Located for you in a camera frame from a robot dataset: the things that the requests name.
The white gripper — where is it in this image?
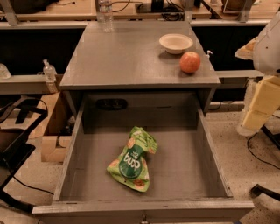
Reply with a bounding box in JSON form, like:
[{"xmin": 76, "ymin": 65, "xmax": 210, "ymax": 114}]
[{"xmin": 236, "ymin": 76, "xmax": 280, "ymax": 137}]

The green rice chip bag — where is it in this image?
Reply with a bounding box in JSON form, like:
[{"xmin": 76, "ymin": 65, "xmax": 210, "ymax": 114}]
[{"xmin": 107, "ymin": 126, "xmax": 158, "ymax": 193}]

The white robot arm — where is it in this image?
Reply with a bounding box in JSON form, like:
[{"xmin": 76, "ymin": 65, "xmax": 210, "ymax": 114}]
[{"xmin": 234, "ymin": 12, "xmax": 280, "ymax": 137}]

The open grey drawer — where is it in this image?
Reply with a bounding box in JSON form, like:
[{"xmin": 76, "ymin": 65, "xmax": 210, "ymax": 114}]
[{"xmin": 32, "ymin": 92, "xmax": 254, "ymax": 224}]

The small white pump bottle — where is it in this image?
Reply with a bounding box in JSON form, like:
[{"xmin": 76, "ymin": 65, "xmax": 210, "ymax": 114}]
[{"xmin": 206, "ymin": 50, "xmax": 213, "ymax": 60}]

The black stand base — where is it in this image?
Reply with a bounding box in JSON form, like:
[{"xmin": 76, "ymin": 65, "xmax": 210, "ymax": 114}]
[{"xmin": 250, "ymin": 184, "xmax": 280, "ymax": 201}]

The red apple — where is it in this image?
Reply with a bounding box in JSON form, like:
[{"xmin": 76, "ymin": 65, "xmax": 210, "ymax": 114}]
[{"xmin": 179, "ymin": 52, "xmax": 200, "ymax": 74}]

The white paper bowl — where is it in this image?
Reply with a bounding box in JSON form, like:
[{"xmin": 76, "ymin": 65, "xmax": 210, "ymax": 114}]
[{"xmin": 159, "ymin": 34, "xmax": 193, "ymax": 54}]

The grey wooden cabinet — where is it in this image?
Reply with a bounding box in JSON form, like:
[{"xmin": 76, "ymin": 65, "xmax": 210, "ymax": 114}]
[{"xmin": 60, "ymin": 21, "xmax": 220, "ymax": 111}]

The clear plastic water bottle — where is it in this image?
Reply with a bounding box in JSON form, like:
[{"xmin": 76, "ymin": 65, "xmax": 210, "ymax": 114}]
[{"xmin": 99, "ymin": 0, "xmax": 114, "ymax": 32}]

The brown cardboard box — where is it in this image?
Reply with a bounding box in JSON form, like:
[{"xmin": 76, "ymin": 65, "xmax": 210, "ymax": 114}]
[{"xmin": 28, "ymin": 73, "xmax": 74, "ymax": 163}]

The clear sanitizer pump bottle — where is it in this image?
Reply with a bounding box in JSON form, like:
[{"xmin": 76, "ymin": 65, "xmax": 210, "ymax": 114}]
[{"xmin": 43, "ymin": 59, "xmax": 57, "ymax": 81}]

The wooden background desk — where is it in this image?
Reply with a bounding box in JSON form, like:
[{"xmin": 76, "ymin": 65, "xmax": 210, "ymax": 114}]
[{"xmin": 0, "ymin": 0, "xmax": 214, "ymax": 22}]

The black floor cable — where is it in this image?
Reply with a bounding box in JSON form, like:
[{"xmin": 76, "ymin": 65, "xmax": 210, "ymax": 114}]
[{"xmin": 246, "ymin": 132, "xmax": 280, "ymax": 171}]

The grey shelf rail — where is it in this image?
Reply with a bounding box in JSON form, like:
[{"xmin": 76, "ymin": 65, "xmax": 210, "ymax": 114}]
[{"xmin": 0, "ymin": 74, "xmax": 62, "ymax": 95}]

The black chair frame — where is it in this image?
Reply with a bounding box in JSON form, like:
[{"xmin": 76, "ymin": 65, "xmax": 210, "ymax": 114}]
[{"xmin": 0, "ymin": 95, "xmax": 48, "ymax": 214}]

